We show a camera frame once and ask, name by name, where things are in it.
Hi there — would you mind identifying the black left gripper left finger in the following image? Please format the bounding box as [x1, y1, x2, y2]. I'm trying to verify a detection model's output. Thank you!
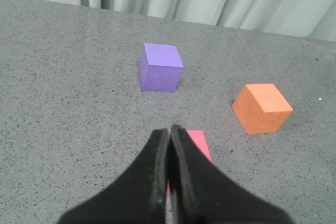
[58, 129, 169, 223]

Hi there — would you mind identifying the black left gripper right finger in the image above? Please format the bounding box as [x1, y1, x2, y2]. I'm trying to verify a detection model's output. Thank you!
[169, 124, 293, 223]

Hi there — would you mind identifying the red foam cube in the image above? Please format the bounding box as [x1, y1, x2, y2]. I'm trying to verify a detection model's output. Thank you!
[166, 130, 214, 196]

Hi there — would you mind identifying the orange foam cube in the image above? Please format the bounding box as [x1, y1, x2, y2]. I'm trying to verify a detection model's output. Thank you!
[232, 83, 293, 135]

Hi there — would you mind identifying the purple foam cube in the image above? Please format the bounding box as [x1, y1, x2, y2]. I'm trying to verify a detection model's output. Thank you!
[139, 43, 184, 92]

